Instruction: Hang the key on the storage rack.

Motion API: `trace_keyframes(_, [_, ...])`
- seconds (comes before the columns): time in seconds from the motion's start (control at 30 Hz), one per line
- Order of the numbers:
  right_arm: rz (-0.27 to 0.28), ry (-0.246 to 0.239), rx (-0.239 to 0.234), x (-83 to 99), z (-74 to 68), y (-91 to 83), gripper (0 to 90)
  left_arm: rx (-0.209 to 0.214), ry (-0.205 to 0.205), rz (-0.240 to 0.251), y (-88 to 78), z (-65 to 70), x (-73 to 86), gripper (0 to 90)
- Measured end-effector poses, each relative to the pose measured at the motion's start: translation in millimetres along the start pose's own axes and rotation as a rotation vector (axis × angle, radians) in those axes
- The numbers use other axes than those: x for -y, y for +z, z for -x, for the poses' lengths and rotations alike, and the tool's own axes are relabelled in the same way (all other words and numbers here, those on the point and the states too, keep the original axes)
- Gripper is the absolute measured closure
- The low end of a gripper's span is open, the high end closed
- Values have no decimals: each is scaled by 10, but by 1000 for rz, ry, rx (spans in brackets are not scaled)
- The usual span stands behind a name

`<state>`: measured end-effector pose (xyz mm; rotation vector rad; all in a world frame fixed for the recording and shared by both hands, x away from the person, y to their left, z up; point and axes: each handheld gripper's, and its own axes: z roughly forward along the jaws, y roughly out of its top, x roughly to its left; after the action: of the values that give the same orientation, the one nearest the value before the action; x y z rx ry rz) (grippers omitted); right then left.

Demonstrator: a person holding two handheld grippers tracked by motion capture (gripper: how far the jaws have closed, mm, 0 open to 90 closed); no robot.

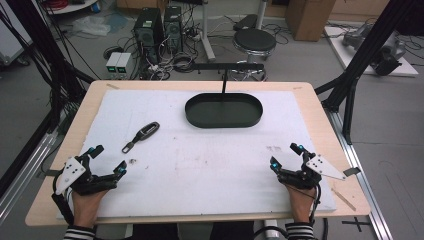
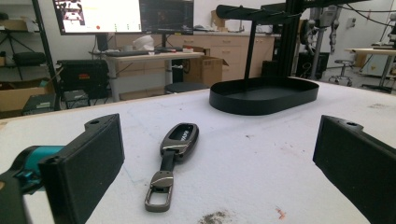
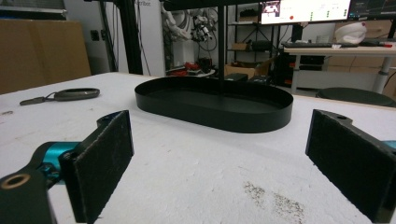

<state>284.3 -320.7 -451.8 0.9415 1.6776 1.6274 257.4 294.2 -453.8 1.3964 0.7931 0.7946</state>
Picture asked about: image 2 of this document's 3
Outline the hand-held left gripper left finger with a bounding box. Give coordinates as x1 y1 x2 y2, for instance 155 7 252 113
0 113 126 224

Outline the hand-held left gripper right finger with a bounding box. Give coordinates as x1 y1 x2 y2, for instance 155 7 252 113
312 114 396 224

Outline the grey car key fob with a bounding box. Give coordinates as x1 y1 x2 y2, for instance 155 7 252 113
144 122 200 213

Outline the black key rack with tray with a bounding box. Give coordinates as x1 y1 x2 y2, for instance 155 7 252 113
208 4 320 117

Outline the black electronic device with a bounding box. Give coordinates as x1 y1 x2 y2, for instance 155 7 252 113
63 89 92 110

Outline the grey swivel stool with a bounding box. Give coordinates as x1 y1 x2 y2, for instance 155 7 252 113
328 59 356 88

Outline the black equipment case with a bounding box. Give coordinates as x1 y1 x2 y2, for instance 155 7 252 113
57 59 110 100

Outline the open cardboard box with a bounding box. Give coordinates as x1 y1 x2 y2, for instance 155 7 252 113
0 77 55 113

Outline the wooden table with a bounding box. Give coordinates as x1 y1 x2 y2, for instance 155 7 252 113
344 47 396 93

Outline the black keyboard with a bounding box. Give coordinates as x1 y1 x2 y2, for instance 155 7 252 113
105 49 151 58

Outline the wooden desk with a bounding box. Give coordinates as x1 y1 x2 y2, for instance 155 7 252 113
90 50 205 103

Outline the black metal shelf rack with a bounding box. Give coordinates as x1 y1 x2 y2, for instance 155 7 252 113
0 0 62 112

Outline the white crumpled cloth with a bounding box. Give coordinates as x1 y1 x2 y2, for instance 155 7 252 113
133 35 155 52

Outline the bright computer monitor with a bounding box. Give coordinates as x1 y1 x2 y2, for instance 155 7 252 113
51 0 143 35

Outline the wooden cabinet counter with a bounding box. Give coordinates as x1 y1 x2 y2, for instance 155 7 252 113
114 31 276 82

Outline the dark computer monitor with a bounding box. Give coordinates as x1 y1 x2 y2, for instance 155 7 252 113
138 0 195 35

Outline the black aluminium frame post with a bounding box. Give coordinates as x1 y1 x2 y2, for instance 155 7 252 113
277 0 305 78

